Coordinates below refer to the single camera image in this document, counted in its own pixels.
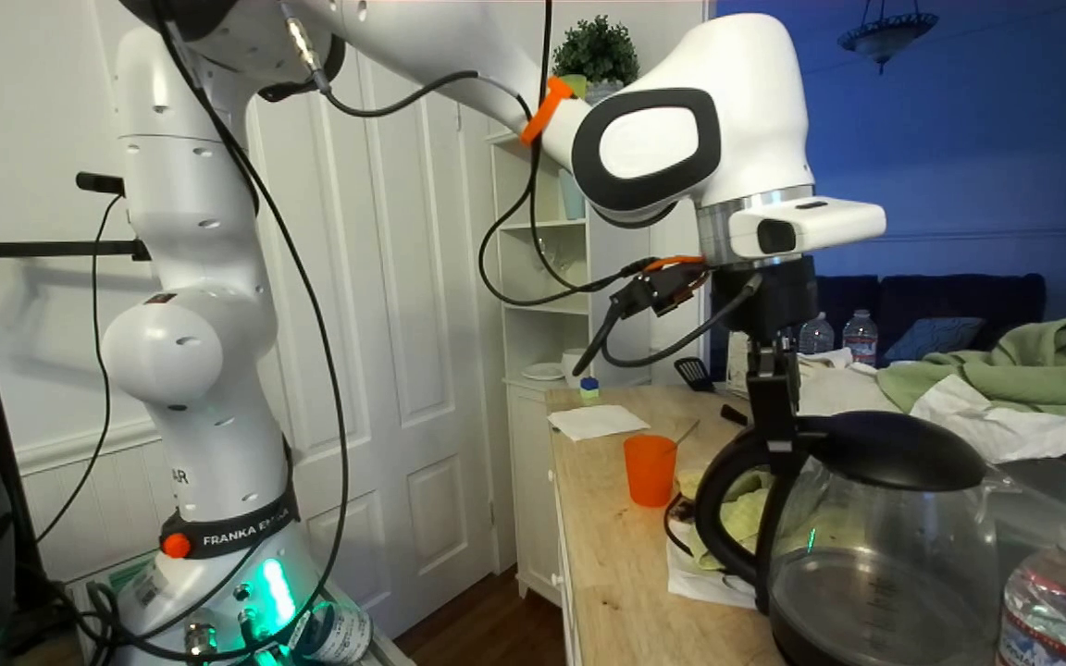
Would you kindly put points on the white panel door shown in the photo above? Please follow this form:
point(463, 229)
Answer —
point(396, 373)

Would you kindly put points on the blue pillow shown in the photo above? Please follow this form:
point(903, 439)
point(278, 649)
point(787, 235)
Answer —
point(934, 338)

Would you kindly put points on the potted green plant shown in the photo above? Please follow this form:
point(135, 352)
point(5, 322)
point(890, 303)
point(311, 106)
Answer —
point(597, 52)

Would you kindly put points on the green blanket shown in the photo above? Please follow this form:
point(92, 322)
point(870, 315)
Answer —
point(1027, 363)

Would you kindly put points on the dark blue sofa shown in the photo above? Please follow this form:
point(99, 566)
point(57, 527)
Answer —
point(1002, 303)

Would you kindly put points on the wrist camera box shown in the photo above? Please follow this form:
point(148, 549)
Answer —
point(804, 229)

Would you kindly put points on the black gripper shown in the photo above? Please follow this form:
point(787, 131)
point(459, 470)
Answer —
point(763, 296)

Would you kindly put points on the small black device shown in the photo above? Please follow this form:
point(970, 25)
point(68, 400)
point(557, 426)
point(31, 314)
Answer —
point(694, 375)

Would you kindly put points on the black marker pen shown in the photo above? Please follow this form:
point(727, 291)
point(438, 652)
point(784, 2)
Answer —
point(733, 416)

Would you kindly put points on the small blue green cube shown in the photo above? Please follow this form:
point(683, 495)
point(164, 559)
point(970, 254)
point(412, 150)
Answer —
point(585, 390)

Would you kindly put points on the white island cabinet wood top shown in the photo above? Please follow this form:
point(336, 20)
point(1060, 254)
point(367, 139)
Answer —
point(607, 558)

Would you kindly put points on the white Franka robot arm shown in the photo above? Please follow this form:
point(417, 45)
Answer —
point(200, 346)

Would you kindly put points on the green vegetable toy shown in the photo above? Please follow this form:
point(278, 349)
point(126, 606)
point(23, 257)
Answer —
point(739, 506)

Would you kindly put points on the white crumpled paper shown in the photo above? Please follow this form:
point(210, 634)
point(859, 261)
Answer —
point(705, 580)

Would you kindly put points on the orange plastic cup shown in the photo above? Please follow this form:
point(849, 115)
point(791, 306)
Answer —
point(651, 470)

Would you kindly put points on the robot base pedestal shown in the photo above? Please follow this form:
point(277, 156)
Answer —
point(250, 617)

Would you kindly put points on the white shelf unit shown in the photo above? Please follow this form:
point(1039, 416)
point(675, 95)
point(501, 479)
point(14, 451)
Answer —
point(546, 373)

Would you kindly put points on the white bed sheet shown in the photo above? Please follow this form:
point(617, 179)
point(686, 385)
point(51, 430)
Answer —
point(1002, 426)

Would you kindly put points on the hanging ceiling lamp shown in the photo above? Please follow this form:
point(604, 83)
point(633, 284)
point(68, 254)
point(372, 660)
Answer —
point(886, 30)

